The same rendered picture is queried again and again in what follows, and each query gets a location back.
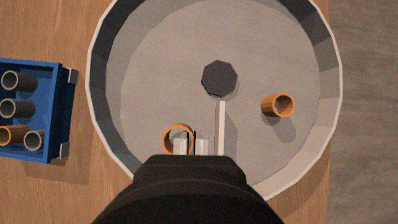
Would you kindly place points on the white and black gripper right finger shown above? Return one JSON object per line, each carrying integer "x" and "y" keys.
{"x": 201, "y": 145}

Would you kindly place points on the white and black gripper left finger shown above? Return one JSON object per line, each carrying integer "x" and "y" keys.
{"x": 181, "y": 144}

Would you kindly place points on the blue crate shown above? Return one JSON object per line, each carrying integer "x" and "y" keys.
{"x": 58, "y": 111}

